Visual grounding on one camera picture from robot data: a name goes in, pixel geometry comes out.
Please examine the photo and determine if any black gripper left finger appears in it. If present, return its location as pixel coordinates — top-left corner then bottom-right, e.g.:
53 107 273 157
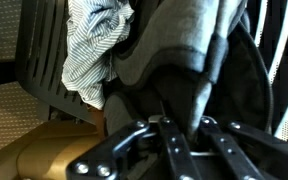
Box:
66 117 198 180

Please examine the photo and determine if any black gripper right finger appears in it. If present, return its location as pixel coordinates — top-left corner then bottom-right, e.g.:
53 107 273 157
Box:
198 116 288 180

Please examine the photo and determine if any grey and black bag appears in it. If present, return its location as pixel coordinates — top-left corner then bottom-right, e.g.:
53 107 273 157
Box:
104 0 273 141

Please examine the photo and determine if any brown couch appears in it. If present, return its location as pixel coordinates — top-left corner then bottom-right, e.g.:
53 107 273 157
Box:
0 111 104 180

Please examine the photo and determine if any black mesh office chair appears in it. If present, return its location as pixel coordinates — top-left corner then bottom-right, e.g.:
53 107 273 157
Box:
15 0 95 123

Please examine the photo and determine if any striped blue white shirt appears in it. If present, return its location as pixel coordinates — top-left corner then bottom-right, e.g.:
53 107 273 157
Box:
61 0 134 110

